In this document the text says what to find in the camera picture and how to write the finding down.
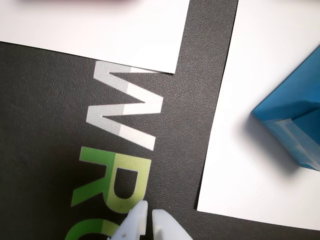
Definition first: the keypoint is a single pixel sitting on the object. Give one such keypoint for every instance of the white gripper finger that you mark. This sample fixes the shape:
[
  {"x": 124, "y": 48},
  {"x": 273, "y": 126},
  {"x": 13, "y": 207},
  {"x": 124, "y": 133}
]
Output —
[
  {"x": 165, "y": 227},
  {"x": 130, "y": 225}
]

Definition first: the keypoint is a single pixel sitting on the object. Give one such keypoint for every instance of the white paper sheet marked HOME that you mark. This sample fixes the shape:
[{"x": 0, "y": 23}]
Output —
[{"x": 237, "y": 162}]

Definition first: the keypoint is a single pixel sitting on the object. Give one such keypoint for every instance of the blue paper box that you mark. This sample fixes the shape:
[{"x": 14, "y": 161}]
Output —
[{"x": 292, "y": 100}]

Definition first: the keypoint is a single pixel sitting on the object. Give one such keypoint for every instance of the pink paper box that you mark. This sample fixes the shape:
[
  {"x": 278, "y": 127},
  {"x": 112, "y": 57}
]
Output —
[{"x": 75, "y": 0}]

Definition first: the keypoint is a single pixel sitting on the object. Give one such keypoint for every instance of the black mat with WRO print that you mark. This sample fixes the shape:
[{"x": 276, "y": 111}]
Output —
[{"x": 50, "y": 125}]

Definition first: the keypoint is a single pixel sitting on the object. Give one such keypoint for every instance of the white paper sheet marked 1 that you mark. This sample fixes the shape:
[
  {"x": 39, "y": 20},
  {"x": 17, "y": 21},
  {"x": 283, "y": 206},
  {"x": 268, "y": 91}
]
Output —
[{"x": 100, "y": 30}]

